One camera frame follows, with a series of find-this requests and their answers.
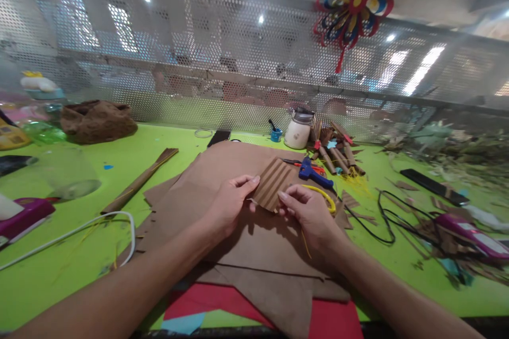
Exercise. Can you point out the bottle with plush toy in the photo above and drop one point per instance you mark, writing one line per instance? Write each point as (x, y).
(41, 86)

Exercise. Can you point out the light blue paper cutout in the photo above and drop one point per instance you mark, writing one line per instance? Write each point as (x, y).
(185, 323)

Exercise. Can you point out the pile of brown paper scraps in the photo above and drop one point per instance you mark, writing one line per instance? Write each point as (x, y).
(449, 243)

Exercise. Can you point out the person's right thumb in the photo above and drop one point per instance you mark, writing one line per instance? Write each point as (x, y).
(289, 202)

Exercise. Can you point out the pile of brown paper rolls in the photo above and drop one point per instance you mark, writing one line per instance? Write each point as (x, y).
(338, 148)

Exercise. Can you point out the cream jar with lid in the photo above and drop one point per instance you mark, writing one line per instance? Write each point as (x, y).
(297, 132)

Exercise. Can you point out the pleated brown paper piece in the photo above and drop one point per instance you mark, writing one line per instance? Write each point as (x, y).
(274, 182)

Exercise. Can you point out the person's right hand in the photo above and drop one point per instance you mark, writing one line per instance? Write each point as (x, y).
(314, 220)

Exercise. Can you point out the magenta device with white block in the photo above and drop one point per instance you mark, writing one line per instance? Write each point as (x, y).
(24, 216)

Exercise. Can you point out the large brown paper sheets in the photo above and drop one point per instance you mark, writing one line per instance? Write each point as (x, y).
(222, 164)

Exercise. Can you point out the green plastic bottle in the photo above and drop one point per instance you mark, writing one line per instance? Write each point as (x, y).
(43, 132)

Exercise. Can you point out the yellow toy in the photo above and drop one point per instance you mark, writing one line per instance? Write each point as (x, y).
(12, 136)

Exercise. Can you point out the person's left thumb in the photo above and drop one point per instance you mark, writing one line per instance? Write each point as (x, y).
(247, 182)

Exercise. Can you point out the brown fuzzy bag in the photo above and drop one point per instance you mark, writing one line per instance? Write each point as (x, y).
(99, 122)

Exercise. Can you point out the colourful paper flower decoration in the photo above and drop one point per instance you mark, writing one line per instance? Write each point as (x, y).
(358, 1)

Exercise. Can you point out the blue paint pot with brush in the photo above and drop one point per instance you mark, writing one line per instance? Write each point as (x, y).
(276, 133)

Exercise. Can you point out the clear plastic cup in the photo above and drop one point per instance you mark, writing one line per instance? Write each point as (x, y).
(69, 172)

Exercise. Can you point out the person's left fingers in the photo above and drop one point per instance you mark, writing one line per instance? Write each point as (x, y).
(253, 205)

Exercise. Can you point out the blue glue gun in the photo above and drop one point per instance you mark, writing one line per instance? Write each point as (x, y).
(312, 174)

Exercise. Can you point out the pile of dried green leaves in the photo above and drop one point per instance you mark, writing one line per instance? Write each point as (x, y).
(457, 148)

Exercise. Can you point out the long black flat device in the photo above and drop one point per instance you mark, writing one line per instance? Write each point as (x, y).
(433, 186)

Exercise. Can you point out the perforated metal screen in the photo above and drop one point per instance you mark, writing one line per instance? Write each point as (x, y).
(222, 57)

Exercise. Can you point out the black flat object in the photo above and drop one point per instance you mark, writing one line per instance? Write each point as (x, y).
(14, 163)

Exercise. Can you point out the magenta glue gun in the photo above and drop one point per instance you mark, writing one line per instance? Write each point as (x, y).
(473, 235)

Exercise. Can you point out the rolled brown paper fringe stick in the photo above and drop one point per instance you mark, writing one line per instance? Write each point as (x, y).
(139, 184)

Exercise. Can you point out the person's right index finger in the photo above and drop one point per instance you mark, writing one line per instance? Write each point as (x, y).
(304, 191)

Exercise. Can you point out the person's left hand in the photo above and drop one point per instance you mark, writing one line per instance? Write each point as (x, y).
(228, 206)

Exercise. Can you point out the red paper sheet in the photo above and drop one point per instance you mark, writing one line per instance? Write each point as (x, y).
(222, 301)

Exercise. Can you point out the black phone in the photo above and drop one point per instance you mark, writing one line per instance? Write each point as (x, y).
(218, 138)

